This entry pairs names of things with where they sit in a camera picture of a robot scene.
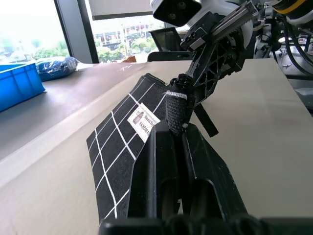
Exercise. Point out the dark window frame post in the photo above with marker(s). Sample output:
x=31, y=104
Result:
x=78, y=31

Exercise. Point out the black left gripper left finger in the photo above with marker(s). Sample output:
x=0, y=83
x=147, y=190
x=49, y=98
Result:
x=156, y=171

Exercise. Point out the black white-grid fabric pouch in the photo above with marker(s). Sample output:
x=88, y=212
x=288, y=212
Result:
x=115, y=147

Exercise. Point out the blue item in plastic bag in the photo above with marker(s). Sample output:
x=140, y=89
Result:
x=55, y=68

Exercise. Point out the black mesh office chair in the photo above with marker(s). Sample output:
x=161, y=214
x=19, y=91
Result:
x=166, y=41

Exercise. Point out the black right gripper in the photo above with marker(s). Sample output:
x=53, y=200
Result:
x=207, y=31

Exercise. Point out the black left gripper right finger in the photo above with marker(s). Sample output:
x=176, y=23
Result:
x=210, y=176

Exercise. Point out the blue plastic crate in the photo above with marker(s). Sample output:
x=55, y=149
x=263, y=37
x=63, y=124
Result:
x=17, y=83

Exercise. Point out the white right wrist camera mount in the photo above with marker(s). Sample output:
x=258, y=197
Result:
x=176, y=12

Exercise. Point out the grey roller window blind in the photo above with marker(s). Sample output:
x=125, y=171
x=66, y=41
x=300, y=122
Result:
x=119, y=8

